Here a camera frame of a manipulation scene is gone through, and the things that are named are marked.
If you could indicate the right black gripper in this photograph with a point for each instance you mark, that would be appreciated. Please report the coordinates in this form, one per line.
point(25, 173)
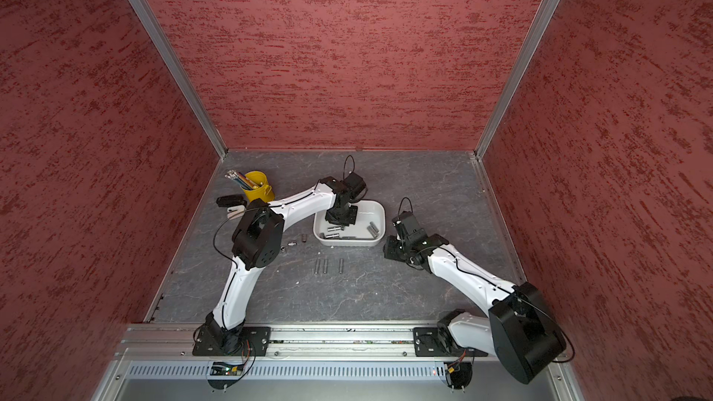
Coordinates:
point(389, 248)

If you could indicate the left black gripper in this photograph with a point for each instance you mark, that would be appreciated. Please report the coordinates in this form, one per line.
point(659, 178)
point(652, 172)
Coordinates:
point(351, 219)

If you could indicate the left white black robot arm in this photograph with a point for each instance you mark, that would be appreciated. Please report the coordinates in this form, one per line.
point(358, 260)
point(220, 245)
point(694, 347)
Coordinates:
point(257, 241)

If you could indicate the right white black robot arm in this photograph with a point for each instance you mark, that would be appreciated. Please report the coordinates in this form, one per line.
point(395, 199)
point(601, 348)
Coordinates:
point(517, 326)

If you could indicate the yellow pencil cup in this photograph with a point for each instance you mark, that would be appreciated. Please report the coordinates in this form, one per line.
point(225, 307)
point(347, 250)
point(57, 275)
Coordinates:
point(260, 187)

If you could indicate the white small stapler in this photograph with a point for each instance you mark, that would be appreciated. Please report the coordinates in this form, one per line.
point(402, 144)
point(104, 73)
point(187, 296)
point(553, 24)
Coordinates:
point(235, 212)

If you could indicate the black stapler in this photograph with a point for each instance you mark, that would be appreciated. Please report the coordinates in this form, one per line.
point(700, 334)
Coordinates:
point(230, 201)

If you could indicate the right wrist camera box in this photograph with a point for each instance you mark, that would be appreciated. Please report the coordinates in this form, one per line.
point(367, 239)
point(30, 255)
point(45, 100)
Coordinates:
point(408, 228)

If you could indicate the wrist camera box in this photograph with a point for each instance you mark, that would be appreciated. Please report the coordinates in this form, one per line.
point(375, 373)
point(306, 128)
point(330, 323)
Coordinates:
point(408, 228)
point(356, 187)

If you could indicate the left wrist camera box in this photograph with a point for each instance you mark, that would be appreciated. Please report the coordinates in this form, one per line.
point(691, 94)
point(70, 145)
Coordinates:
point(356, 187)

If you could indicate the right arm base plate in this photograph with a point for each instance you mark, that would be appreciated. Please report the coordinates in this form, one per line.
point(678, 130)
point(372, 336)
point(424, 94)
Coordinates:
point(432, 342)

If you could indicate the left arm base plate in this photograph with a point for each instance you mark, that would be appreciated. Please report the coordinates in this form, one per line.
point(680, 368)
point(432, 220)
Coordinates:
point(249, 341)

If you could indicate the aluminium front rail frame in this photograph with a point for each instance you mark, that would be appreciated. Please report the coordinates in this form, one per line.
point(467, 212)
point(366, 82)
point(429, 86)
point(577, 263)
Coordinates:
point(312, 361)

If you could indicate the left aluminium corner post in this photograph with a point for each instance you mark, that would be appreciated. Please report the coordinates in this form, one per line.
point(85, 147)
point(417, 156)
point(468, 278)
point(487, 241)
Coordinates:
point(172, 62)

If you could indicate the aluminium corner post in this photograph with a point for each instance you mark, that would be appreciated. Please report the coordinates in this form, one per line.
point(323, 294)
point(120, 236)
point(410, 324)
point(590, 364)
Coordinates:
point(172, 62)
point(535, 33)

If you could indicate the right aluminium corner post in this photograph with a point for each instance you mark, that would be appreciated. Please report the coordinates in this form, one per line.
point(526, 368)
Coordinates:
point(535, 33)

